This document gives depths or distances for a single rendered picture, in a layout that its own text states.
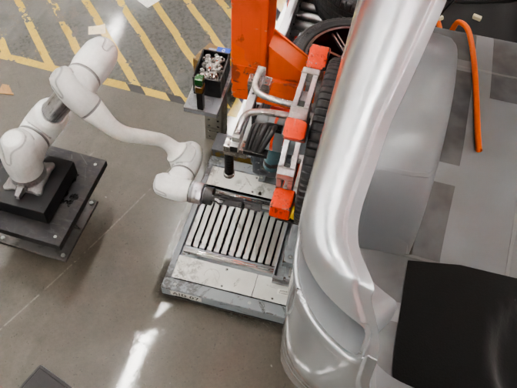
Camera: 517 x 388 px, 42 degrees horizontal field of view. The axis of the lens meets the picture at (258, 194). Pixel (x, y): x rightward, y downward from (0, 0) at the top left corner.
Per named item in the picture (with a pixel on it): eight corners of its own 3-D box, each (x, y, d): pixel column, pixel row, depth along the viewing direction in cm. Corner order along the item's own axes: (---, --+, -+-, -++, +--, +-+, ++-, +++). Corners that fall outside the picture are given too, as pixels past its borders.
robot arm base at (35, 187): (-2, 196, 295) (-6, 189, 291) (18, 158, 308) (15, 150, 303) (38, 203, 293) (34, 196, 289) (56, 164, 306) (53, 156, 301)
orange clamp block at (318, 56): (325, 71, 250) (330, 47, 249) (305, 67, 251) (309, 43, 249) (326, 71, 257) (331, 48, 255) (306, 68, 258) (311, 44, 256)
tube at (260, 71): (295, 112, 250) (298, 93, 241) (245, 102, 252) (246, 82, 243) (305, 80, 259) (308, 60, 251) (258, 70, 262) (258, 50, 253)
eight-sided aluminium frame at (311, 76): (286, 234, 266) (298, 149, 221) (270, 230, 267) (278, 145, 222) (314, 133, 296) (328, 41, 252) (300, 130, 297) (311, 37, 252)
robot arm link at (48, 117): (11, 134, 298) (37, 100, 310) (42, 155, 304) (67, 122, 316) (70, 56, 239) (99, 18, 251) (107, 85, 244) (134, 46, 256)
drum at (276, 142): (302, 165, 261) (305, 142, 249) (249, 153, 263) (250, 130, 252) (309, 138, 269) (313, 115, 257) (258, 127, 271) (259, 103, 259)
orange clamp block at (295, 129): (305, 143, 232) (303, 141, 223) (282, 138, 233) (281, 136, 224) (309, 124, 232) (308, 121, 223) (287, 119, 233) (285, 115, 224)
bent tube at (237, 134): (283, 152, 239) (285, 134, 230) (231, 141, 241) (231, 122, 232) (294, 117, 248) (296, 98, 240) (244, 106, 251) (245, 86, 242)
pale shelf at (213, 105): (217, 118, 320) (217, 114, 318) (183, 111, 322) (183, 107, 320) (241, 58, 344) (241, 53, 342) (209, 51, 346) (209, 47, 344)
